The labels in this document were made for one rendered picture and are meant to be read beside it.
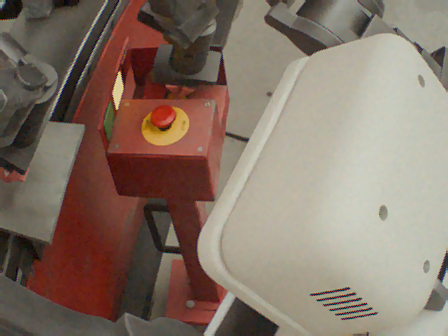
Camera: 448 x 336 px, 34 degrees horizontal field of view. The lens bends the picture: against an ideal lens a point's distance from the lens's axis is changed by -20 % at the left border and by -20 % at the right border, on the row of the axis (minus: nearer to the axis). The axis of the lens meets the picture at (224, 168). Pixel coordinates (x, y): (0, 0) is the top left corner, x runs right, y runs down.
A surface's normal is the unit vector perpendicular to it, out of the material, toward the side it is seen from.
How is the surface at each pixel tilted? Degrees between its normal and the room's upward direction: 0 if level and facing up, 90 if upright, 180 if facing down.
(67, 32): 0
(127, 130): 0
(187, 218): 90
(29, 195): 0
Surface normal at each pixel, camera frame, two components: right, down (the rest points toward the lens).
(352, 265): 0.04, 0.51
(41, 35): -0.09, -0.57
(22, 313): 0.64, -0.69
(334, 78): -0.68, -0.62
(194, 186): -0.11, 0.82
